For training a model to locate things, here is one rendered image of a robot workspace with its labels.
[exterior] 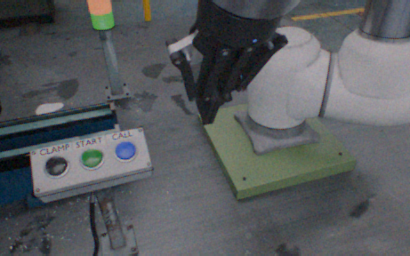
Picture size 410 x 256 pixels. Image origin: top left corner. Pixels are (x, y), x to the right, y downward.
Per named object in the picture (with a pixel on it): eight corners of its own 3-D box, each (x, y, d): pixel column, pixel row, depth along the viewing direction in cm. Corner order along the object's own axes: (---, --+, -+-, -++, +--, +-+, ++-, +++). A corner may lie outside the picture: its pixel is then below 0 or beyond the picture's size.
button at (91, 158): (84, 172, 51) (82, 168, 49) (81, 154, 52) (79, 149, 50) (105, 167, 51) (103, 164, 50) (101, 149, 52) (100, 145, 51)
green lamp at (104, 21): (94, 32, 94) (91, 16, 91) (92, 23, 98) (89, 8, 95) (116, 28, 95) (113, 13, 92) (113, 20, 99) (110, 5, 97)
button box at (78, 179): (43, 204, 52) (32, 196, 47) (38, 161, 54) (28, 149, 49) (153, 176, 56) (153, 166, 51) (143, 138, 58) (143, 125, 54)
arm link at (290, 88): (253, 91, 97) (258, 15, 84) (318, 100, 92) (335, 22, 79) (239, 124, 85) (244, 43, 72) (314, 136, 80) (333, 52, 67)
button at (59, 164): (49, 180, 49) (45, 177, 48) (46, 162, 50) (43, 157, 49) (70, 175, 50) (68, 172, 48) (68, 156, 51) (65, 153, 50)
